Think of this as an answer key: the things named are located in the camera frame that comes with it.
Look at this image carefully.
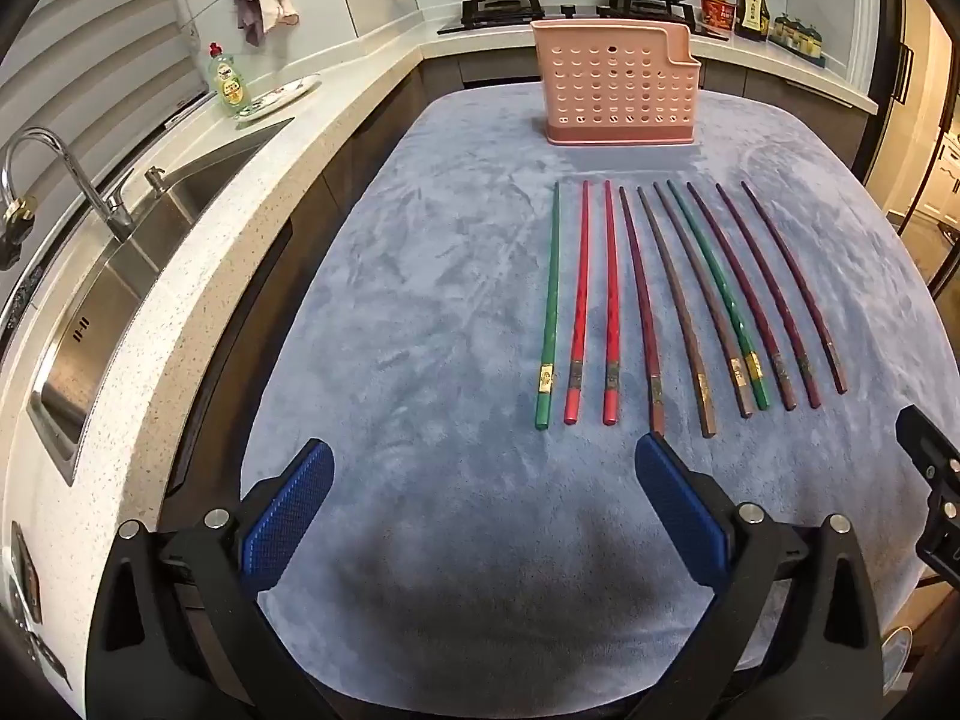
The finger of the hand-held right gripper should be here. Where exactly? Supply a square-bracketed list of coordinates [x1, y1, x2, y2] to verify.
[916, 491, 960, 586]
[896, 405, 960, 492]

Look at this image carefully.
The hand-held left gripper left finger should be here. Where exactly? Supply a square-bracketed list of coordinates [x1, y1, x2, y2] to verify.
[86, 436, 335, 720]

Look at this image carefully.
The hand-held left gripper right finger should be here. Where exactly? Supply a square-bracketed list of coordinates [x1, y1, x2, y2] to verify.
[630, 431, 890, 720]

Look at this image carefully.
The dark red chopstick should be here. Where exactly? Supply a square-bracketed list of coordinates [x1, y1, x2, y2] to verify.
[740, 181, 850, 395]
[715, 184, 824, 410]
[686, 182, 797, 412]
[619, 186, 667, 436]

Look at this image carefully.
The brown chopstick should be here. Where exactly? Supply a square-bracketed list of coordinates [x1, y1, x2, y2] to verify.
[652, 180, 755, 419]
[636, 186, 719, 438]

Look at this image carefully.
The green chopstick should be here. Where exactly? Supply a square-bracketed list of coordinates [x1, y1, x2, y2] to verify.
[534, 182, 562, 432]
[666, 180, 772, 412]

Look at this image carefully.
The pink perforated utensil holder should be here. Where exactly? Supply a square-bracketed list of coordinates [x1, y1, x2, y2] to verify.
[531, 21, 702, 147]

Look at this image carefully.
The white round object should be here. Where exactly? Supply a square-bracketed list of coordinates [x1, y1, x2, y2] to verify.
[879, 624, 914, 700]

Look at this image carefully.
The blue-grey table cloth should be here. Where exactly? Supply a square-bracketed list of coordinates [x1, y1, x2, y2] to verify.
[240, 82, 953, 720]

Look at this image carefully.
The stainless steel sink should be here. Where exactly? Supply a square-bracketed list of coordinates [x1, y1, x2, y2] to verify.
[26, 116, 297, 485]

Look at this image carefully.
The chrome faucet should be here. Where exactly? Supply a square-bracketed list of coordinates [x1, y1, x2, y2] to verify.
[0, 127, 140, 245]

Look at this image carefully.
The black faucet attachment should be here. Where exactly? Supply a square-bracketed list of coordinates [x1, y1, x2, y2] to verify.
[0, 195, 38, 271]

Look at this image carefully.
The white plate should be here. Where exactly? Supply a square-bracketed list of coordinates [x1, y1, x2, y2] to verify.
[234, 73, 322, 121]

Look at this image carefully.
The seasoning jar set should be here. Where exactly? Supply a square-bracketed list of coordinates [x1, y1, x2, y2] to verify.
[772, 13, 826, 68]

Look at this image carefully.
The green dish soap bottle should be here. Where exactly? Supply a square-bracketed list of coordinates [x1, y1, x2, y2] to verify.
[206, 43, 252, 119]

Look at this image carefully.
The dark soy sauce bottle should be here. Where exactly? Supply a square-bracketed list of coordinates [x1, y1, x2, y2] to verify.
[733, 0, 773, 42]

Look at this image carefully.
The white window blind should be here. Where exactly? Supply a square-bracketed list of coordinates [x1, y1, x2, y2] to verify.
[0, 0, 226, 166]

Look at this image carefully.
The black gas stove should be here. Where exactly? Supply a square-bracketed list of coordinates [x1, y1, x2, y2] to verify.
[436, 0, 732, 38]

